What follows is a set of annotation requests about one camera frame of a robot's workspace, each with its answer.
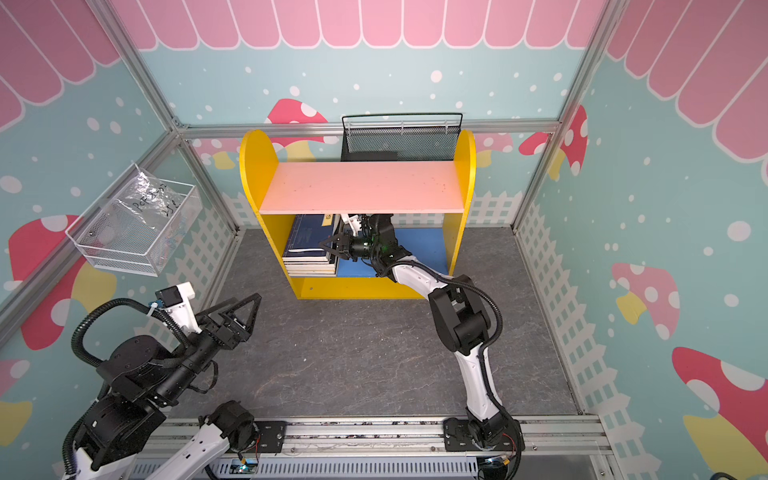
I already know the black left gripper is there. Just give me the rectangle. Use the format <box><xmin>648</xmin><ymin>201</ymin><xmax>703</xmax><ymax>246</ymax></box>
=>
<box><xmin>155</xmin><ymin>294</ymin><xmax>263</xmax><ymax>404</ymax></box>

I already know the navy book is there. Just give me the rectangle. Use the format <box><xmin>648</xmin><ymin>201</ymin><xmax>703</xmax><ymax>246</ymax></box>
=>
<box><xmin>283</xmin><ymin>214</ymin><xmax>339</xmax><ymax>258</ymax></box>
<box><xmin>282</xmin><ymin>251</ymin><xmax>332</xmax><ymax>264</ymax></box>

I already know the navy book floral cover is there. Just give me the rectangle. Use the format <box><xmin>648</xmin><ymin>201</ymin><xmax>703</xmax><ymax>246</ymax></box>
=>
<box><xmin>284</xmin><ymin>261</ymin><xmax>337</xmax><ymax>271</ymax></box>

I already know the dark portrait cover book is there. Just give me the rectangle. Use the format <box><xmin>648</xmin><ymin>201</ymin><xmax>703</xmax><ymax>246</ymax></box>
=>
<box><xmin>286</xmin><ymin>264</ymin><xmax>337</xmax><ymax>276</ymax></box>

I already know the yellow cartoon cover book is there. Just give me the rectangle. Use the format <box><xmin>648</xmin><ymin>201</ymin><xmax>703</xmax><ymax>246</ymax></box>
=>
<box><xmin>288</xmin><ymin>271</ymin><xmax>337</xmax><ymax>278</ymax></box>

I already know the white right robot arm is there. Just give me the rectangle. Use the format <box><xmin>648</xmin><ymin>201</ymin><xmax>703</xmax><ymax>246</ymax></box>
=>
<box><xmin>319</xmin><ymin>214</ymin><xmax>524</xmax><ymax>455</ymax></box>

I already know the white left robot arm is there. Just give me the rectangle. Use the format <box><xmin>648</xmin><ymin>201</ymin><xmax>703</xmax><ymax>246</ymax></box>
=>
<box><xmin>61</xmin><ymin>283</ymin><xmax>262</xmax><ymax>479</ymax></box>

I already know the yellow bookshelf with coloured shelves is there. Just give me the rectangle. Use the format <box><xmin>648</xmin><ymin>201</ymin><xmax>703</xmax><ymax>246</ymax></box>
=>
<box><xmin>239</xmin><ymin>130</ymin><xmax>477</xmax><ymax>300</ymax></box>

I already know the clear plastic bag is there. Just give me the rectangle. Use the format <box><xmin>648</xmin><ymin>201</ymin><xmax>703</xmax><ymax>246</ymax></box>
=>
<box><xmin>109</xmin><ymin>170</ymin><xmax>180</xmax><ymax>241</ymax></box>

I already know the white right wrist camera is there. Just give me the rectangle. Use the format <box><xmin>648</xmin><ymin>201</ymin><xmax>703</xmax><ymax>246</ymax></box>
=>
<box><xmin>341</xmin><ymin>214</ymin><xmax>368</xmax><ymax>237</ymax></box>

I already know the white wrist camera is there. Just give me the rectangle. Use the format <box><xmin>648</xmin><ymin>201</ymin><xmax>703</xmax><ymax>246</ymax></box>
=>
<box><xmin>149</xmin><ymin>282</ymin><xmax>202</xmax><ymax>333</ymax></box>
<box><xmin>341</xmin><ymin>214</ymin><xmax>368</xmax><ymax>237</ymax></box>

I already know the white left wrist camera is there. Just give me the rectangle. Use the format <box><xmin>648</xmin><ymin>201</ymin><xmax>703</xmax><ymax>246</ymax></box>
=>
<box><xmin>149</xmin><ymin>282</ymin><xmax>202</xmax><ymax>333</ymax></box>

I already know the white wire wall basket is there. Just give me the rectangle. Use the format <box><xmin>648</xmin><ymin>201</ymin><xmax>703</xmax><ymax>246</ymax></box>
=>
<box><xmin>65</xmin><ymin>165</ymin><xmax>203</xmax><ymax>277</ymax></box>

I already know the black wire mesh basket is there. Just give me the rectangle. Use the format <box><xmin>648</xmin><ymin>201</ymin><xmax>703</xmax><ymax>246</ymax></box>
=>
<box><xmin>341</xmin><ymin>112</ymin><xmax>463</xmax><ymax>162</ymax></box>

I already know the grey slotted cable duct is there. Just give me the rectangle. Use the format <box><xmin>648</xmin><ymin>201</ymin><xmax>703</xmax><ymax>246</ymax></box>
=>
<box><xmin>128</xmin><ymin>457</ymin><xmax>481</xmax><ymax>480</ymax></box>

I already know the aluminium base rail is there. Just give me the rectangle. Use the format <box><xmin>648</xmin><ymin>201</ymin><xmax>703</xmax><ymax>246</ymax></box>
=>
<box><xmin>119</xmin><ymin>415</ymin><xmax>613</xmax><ymax>457</ymax></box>

